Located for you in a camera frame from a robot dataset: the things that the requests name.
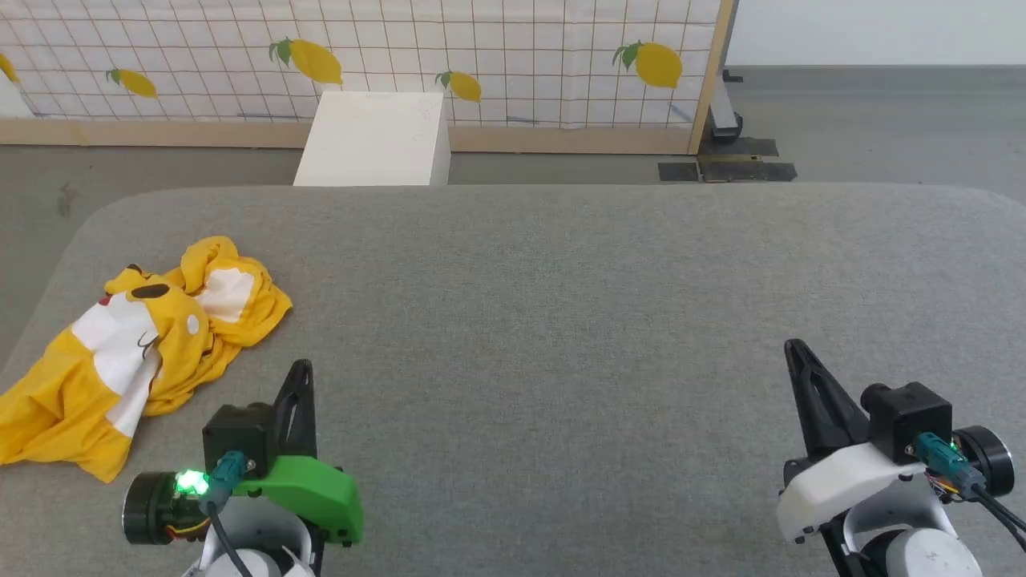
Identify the white rectangular box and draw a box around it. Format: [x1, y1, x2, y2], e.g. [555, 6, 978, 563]
[293, 91, 451, 187]

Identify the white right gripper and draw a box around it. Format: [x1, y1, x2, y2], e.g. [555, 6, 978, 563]
[775, 339, 937, 545]

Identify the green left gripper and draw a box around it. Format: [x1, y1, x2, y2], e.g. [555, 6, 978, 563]
[231, 359, 365, 548]

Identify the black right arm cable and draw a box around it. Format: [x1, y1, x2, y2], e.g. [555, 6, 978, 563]
[916, 433, 1026, 555]

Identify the yellow cartoon print shirt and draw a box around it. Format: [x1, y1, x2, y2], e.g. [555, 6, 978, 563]
[0, 235, 293, 484]

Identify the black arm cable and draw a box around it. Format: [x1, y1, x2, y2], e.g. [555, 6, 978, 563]
[199, 451, 256, 577]
[916, 433, 1026, 555]

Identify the lemon print partition screen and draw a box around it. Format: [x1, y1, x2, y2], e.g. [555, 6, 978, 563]
[0, 0, 735, 155]

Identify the black floor base plate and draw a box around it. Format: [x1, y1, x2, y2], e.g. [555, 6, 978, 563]
[659, 138, 798, 184]

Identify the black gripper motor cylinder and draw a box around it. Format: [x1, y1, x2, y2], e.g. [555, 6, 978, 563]
[123, 471, 211, 546]
[954, 425, 1016, 496]

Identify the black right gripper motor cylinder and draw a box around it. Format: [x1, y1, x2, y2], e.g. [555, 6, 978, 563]
[954, 425, 1016, 496]

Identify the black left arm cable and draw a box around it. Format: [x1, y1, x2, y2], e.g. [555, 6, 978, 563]
[199, 451, 256, 577]

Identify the grey fabric sofa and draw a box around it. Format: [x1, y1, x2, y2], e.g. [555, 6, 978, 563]
[0, 184, 1026, 577]

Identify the grey metal screen stand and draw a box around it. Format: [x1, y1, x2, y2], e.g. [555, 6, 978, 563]
[705, 71, 744, 145]

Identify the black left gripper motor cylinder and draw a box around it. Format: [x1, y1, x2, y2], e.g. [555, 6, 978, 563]
[123, 471, 211, 546]

